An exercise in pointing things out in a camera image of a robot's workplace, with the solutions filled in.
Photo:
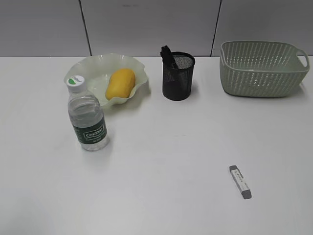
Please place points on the yellow mango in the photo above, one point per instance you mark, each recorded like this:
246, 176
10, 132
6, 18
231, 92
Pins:
121, 84

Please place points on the black marker pen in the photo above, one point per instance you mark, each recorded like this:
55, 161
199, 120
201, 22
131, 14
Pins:
168, 58

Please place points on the clear water bottle green label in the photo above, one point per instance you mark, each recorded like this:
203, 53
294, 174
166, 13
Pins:
86, 115

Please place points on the grey white eraser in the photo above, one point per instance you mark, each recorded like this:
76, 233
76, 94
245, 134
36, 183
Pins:
240, 182

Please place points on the black mesh pen holder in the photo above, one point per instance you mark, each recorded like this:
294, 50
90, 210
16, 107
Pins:
177, 83

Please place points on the pale green wavy plate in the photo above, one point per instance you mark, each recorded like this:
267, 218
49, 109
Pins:
97, 71

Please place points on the green plastic woven basket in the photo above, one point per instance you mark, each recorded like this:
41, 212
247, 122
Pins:
261, 68

